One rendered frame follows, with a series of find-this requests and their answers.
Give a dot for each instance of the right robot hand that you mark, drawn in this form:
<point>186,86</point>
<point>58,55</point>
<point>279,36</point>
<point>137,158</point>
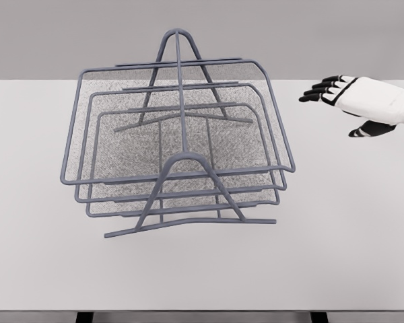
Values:
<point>370,99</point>

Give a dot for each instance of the grey mesh folder tray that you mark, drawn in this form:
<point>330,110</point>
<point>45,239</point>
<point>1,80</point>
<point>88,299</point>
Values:
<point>102,76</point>
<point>104,210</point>
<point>95,196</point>

